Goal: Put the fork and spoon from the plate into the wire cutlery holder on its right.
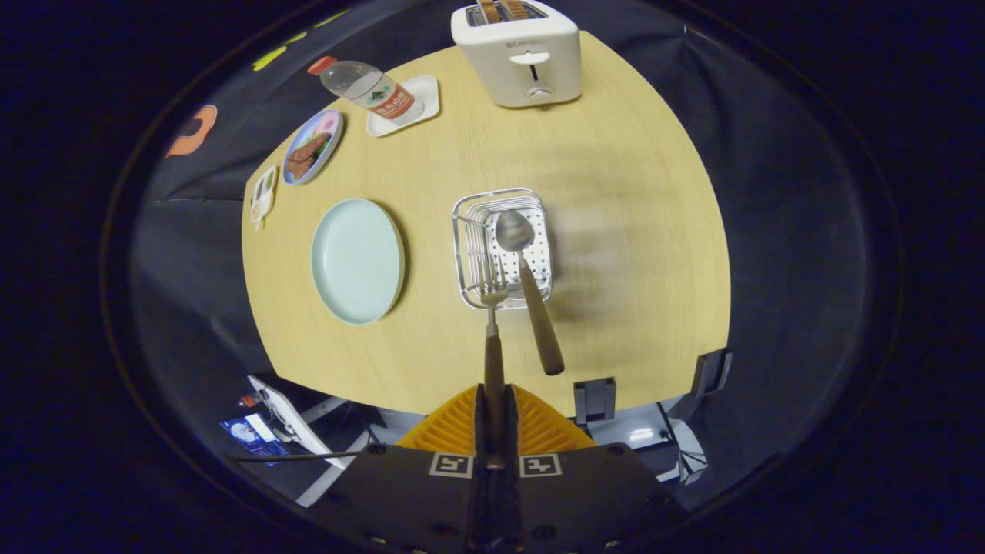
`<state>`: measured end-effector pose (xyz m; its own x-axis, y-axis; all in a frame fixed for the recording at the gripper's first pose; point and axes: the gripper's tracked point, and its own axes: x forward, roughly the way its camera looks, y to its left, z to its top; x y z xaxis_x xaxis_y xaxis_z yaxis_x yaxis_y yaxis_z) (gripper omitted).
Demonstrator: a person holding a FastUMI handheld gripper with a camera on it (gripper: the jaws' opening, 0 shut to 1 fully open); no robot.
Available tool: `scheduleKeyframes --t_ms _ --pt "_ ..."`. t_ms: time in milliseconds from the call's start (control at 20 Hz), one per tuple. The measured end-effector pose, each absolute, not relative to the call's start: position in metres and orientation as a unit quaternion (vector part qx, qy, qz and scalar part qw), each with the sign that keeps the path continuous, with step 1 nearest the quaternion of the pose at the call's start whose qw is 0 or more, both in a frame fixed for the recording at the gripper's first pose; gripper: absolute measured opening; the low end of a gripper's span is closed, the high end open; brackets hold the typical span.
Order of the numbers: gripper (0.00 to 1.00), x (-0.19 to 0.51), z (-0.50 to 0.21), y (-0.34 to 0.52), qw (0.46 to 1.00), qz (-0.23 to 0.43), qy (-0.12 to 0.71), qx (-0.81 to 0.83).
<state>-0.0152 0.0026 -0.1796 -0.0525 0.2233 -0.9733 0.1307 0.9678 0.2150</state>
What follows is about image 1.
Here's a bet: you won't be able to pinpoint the wooden-handled metal spoon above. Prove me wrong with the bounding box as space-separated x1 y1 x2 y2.
495 209 566 376

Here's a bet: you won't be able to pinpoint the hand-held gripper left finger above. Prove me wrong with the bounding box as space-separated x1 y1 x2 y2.
308 383 496 554

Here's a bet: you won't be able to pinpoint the wooden-handled metal fork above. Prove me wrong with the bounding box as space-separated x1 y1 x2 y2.
476 258 510 470

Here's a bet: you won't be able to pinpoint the mint green plate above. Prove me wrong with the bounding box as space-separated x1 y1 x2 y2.
311 199 406 325

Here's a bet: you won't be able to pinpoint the black table clamp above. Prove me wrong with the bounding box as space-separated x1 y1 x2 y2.
690 348 733 399
573 377 618 424

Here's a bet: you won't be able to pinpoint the small white square tray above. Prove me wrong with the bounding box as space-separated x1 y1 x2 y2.
366 75 441 138

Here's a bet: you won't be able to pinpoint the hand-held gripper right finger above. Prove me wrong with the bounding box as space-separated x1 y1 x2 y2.
500 383 687 554

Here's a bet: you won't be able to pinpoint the blue patterned plate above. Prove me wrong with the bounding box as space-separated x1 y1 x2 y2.
282 108 344 186

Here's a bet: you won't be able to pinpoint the clear red-capped water bottle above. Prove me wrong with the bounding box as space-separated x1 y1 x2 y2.
307 55 426 126

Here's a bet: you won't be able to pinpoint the white toaster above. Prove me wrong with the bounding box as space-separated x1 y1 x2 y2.
451 0 583 108

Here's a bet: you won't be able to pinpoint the white flat board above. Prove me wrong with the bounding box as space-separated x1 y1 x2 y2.
248 375 347 470

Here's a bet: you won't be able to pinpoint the metal wire basket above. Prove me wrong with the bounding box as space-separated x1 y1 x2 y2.
452 188 555 310

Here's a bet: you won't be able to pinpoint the blue printed item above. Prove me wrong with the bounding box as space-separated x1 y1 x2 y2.
221 414 289 466

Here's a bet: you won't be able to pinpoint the brown meat pieces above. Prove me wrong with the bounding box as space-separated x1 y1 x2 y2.
285 133 333 179

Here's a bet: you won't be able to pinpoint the white divided sauce dish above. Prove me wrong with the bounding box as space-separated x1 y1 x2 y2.
250 165 279 230

